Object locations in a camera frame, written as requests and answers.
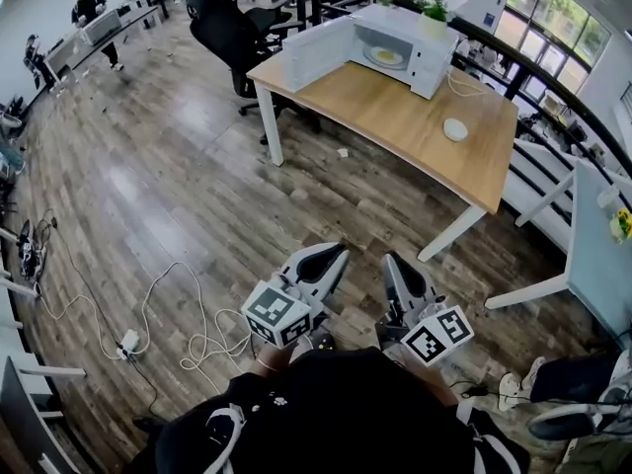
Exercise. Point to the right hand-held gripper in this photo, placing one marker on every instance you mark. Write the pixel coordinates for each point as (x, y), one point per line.
(437, 336)

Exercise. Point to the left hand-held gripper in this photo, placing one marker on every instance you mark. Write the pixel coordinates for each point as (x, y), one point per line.
(276, 309)

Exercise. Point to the white plate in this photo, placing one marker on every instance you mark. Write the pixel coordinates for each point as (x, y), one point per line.
(373, 59)

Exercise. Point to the yellow food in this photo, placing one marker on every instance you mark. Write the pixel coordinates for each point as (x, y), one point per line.
(387, 56)

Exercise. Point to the white microwave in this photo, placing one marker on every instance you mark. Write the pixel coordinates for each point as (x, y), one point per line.
(434, 62)

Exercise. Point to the person's right forearm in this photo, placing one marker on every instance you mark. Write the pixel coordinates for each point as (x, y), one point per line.
(434, 380)

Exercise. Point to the person's left forearm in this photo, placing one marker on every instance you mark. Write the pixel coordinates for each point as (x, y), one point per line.
(274, 356)

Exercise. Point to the black power adapter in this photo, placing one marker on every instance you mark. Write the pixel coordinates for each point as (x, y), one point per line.
(478, 391)

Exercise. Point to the person's black clothing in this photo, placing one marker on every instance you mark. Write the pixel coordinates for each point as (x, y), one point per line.
(345, 413)

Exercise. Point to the small white round lid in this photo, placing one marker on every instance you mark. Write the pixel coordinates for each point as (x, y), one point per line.
(455, 130)

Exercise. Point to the wooden table white legs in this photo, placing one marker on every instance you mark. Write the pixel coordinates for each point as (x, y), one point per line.
(395, 116)

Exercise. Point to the light blue table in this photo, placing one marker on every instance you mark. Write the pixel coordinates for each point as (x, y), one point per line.
(597, 264)

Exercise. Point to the white power strip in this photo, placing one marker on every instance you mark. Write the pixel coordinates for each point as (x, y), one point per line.
(129, 341)

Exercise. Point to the yellow flowers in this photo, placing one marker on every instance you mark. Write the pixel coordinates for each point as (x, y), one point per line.
(623, 225)

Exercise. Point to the black curved railing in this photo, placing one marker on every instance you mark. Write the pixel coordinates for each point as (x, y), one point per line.
(517, 79)

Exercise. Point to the cream pot flower plant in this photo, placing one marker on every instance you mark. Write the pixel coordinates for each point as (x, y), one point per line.
(432, 26)

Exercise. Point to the black floor device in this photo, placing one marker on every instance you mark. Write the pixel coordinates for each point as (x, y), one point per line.
(28, 255)

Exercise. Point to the large glass window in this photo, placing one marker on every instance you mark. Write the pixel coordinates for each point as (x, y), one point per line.
(558, 23)

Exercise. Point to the long white desk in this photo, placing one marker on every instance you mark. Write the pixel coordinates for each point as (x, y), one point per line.
(64, 53)

